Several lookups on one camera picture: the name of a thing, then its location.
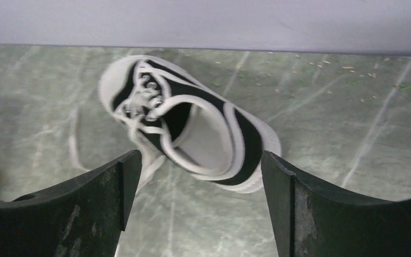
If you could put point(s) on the black and white sneaker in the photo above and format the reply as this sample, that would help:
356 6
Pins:
170 115

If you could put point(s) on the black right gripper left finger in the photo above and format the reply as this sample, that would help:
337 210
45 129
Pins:
82 216

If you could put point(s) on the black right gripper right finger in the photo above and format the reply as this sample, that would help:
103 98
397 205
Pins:
312 217

